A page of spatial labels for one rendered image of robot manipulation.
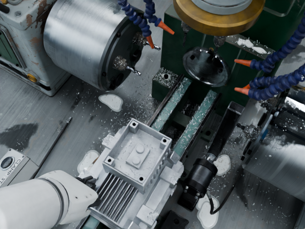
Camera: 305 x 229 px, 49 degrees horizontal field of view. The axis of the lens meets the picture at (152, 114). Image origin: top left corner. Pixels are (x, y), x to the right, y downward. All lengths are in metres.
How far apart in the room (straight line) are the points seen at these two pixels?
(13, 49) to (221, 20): 0.64
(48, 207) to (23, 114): 0.71
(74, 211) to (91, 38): 0.45
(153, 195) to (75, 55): 0.41
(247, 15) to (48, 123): 0.74
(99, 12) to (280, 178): 0.59
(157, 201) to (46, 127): 0.53
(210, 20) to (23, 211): 0.45
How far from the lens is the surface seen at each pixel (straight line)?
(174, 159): 0.76
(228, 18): 0.66
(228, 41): 0.88
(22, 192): 0.50
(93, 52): 0.87
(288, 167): 0.80
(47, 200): 0.53
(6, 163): 0.83
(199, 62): 0.97
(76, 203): 0.59
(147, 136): 0.75
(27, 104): 1.21
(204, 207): 1.03
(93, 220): 0.90
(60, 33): 0.92
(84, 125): 1.13
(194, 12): 0.66
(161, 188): 0.76
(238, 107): 0.65
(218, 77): 0.98
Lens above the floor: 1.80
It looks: 62 degrees down
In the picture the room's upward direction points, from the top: 3 degrees clockwise
